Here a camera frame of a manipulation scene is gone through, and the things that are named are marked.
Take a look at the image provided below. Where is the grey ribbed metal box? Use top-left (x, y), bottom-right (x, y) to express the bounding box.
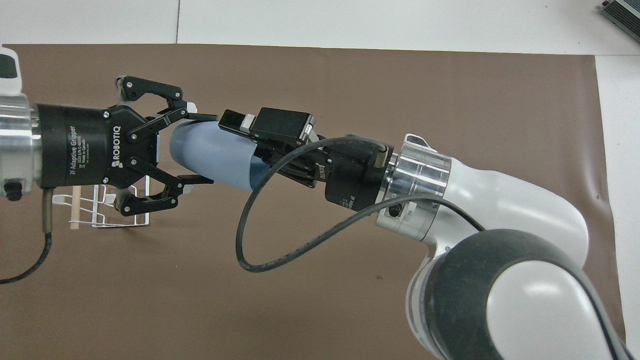
top-left (599, 0), bottom-right (640, 29)

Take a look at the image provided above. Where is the blue-grey cup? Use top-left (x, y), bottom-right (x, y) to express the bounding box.
top-left (169, 119), bottom-right (274, 194)

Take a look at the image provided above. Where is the white wire cup holder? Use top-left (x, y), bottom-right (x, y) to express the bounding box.
top-left (51, 175), bottom-right (151, 230)

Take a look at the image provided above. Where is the black cable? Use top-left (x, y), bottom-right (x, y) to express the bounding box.
top-left (0, 189), bottom-right (54, 286)
top-left (235, 135), bottom-right (487, 274)

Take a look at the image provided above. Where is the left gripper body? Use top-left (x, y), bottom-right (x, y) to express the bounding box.
top-left (35, 103), bottom-right (161, 190)

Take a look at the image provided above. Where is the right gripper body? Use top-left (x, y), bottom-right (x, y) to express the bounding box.
top-left (312, 133), bottom-right (396, 213)

